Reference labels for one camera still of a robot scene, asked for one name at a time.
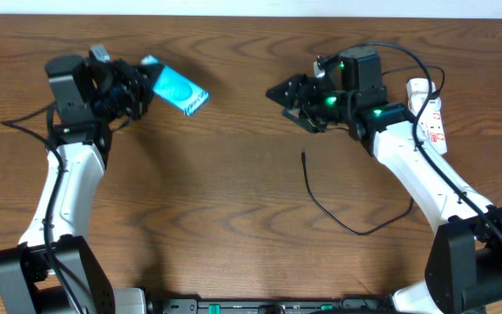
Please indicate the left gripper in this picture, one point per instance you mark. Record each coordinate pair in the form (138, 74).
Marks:
(137, 88)

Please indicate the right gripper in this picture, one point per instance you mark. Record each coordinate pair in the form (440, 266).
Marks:
(300, 84)

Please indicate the blue Galaxy smartphone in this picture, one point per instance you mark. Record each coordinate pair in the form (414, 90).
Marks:
(176, 89)

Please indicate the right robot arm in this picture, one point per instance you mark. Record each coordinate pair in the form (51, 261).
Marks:
(463, 273)

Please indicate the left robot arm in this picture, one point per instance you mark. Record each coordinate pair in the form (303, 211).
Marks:
(52, 268)

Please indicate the white power strip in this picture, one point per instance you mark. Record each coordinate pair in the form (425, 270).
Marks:
(430, 123)

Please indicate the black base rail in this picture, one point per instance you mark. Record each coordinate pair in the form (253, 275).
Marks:
(238, 306)

